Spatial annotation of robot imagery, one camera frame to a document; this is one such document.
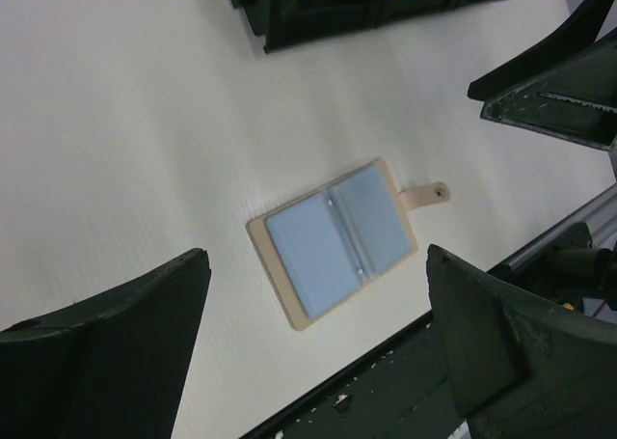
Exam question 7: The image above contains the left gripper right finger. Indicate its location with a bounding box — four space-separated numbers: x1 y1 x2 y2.
426 244 616 438

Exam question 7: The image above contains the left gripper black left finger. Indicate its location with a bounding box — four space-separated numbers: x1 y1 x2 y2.
1 248 211 438

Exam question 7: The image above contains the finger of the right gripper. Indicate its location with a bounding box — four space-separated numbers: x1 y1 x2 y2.
468 0 616 151

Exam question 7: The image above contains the light blue card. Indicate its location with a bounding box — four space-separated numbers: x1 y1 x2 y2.
264 165 411 320

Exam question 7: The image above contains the beige card holder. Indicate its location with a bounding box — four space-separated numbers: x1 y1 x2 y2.
246 157 452 333

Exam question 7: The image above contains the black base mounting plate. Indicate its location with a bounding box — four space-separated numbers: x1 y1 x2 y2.
244 313 467 439

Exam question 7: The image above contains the aluminium front rail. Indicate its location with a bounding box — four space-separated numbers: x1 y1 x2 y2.
488 184 616 280

